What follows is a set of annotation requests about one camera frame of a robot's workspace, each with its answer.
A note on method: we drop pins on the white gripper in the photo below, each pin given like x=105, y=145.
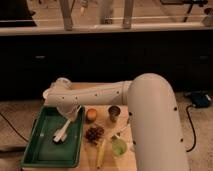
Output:
x=70, y=112

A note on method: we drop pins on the white brush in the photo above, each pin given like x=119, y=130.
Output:
x=60, y=134

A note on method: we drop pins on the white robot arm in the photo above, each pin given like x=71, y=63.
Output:
x=153, y=112

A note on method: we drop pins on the green plastic tray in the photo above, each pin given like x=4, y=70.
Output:
x=42, y=152

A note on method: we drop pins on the orange fruit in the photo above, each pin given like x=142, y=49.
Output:
x=91, y=115

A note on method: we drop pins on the brown pine cone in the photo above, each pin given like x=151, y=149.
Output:
x=93, y=134

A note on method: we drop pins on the metal cup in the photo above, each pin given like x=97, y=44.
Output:
x=114, y=112

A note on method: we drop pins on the yellow banana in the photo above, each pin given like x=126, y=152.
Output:
x=100, y=154

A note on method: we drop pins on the black power adapter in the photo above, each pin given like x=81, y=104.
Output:
x=201, y=100

